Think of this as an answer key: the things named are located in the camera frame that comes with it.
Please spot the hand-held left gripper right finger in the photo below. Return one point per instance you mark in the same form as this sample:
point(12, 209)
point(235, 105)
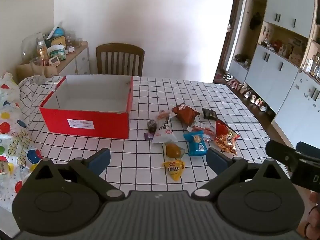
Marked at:
point(216, 160)

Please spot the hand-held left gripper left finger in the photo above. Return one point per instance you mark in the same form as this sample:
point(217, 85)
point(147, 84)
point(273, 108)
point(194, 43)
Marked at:
point(100, 160)

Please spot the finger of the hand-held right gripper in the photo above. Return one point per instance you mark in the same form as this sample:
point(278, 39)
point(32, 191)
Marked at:
point(310, 150)
point(280, 150)

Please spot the orange-red chips bag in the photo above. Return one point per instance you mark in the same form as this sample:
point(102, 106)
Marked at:
point(226, 137)

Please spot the blue snack packet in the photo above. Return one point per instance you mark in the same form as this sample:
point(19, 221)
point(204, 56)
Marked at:
point(196, 142)

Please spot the red and white snack packet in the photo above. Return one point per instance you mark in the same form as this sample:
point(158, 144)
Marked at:
point(203, 130)

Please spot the red cardboard box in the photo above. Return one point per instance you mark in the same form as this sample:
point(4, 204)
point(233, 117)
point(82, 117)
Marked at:
point(85, 125)

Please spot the yellow candy packet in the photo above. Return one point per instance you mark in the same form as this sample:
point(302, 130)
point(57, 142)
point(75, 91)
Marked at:
point(173, 168)

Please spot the brown bun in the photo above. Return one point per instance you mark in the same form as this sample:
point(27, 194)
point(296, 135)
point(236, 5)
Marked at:
point(172, 150)

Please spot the small black snack packet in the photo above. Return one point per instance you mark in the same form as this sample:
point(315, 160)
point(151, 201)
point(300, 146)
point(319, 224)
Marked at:
point(209, 114)

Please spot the small purple packet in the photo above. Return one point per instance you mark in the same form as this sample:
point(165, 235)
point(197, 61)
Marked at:
point(148, 136)

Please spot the brown-red snack bag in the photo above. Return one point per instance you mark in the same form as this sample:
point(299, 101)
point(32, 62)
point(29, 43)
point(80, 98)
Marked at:
point(185, 112)

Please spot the dark candy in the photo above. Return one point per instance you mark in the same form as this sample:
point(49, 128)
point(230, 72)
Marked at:
point(151, 126)

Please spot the person's right hand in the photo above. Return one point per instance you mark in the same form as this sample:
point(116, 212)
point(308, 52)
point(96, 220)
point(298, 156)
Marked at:
point(315, 220)

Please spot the row of shoes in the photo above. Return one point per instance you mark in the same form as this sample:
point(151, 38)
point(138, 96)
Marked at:
point(245, 91)

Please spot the white colourful print bag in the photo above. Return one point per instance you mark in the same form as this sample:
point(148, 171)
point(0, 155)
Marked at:
point(15, 135)

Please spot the white sideboard with wooden top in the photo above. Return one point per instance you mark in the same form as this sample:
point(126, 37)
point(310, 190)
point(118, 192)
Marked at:
point(77, 62)

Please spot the wooden slat-back chair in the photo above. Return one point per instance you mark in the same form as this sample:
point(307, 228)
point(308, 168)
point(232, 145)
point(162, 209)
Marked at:
point(120, 60)

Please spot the row of shelf ornaments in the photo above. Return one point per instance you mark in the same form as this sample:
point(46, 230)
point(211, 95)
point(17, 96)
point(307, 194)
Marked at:
point(285, 47)

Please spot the pink kitchen timer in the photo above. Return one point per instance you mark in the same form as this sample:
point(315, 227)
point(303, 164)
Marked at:
point(54, 61)

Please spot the clear glass cup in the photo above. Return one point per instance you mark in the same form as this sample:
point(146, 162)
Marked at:
point(36, 67)

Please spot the small white mug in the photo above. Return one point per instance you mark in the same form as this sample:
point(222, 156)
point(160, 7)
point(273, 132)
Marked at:
point(71, 49)

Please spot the green and white tissue pack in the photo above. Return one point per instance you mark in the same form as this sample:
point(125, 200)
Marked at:
point(56, 52)

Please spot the brown paper bag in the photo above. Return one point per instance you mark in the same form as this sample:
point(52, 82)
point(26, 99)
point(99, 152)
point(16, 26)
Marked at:
point(25, 71)

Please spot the orange drink bottle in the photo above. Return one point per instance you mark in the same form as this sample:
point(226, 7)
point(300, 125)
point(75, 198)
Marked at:
point(42, 52)

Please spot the yellow tissue box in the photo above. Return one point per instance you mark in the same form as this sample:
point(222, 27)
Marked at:
point(58, 42)

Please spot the dark hanging bag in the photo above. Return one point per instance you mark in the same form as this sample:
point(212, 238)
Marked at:
point(256, 21)

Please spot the clear glass dome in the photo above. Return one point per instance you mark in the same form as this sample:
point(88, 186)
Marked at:
point(28, 45)

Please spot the white paper tube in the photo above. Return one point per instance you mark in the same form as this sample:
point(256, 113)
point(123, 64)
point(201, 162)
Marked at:
point(53, 31)

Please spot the white wall cabinet unit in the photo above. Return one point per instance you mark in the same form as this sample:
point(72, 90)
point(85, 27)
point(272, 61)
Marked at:
point(282, 70)

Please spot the brown door frame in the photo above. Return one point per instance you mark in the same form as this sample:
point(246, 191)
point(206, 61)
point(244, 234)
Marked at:
point(231, 30)

